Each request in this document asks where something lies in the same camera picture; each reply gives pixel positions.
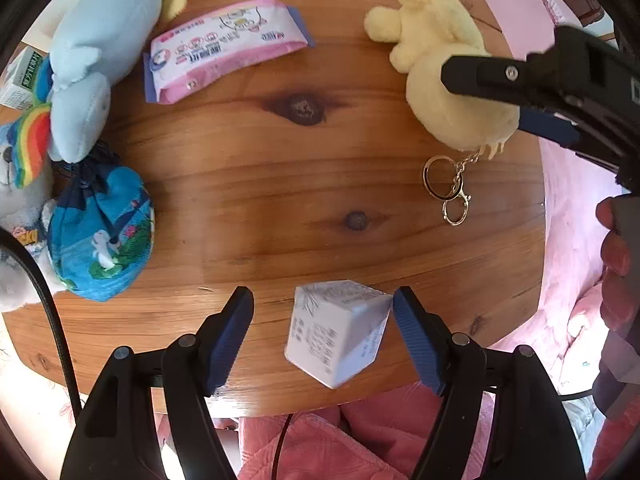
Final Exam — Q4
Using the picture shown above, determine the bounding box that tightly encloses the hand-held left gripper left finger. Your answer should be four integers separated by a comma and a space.
60, 286, 256, 480

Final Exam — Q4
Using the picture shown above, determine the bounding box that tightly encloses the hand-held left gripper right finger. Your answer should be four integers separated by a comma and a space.
392, 286, 586, 480

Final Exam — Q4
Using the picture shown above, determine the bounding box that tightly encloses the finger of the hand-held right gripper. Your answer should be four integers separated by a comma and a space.
441, 53, 562, 107
517, 107, 584, 149

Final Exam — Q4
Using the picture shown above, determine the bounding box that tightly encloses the yellow plush toy with keychain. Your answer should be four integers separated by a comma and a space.
363, 0, 521, 226

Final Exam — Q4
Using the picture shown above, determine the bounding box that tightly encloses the white cardboard box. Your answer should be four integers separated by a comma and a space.
284, 280, 392, 390

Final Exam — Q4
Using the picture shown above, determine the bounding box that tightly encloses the blue drawstring pouch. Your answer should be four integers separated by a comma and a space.
47, 141, 156, 303

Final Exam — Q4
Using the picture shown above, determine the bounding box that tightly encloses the pink wet wipes packet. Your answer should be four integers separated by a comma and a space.
142, 0, 317, 106

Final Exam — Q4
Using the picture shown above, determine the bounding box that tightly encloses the rainbow mane pony plush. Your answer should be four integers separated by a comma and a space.
0, 55, 56, 211

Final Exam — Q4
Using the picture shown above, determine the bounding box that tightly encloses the light blue plush toy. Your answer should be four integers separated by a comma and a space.
49, 0, 187, 162

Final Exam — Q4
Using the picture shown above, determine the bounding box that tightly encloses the green and white carton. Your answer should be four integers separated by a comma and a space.
0, 47, 53, 111

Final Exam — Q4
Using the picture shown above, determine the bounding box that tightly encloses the person's right forearm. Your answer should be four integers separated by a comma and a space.
591, 327, 640, 423

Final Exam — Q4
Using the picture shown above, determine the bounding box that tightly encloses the person's right hand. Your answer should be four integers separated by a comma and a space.
595, 196, 640, 332

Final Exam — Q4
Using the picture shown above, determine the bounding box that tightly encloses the pink ruffled pillow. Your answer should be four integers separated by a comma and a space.
527, 0, 573, 28

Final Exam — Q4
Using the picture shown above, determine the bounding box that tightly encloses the pink bed sheet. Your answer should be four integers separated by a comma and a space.
457, 0, 640, 480

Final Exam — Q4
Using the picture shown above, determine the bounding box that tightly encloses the pink quilted fabric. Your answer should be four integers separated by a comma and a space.
155, 380, 496, 480

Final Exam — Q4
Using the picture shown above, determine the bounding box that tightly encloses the white fluffy plush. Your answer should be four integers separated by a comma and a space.
0, 200, 68, 313

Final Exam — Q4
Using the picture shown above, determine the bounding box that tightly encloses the thin black cable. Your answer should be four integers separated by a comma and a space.
272, 412, 296, 480

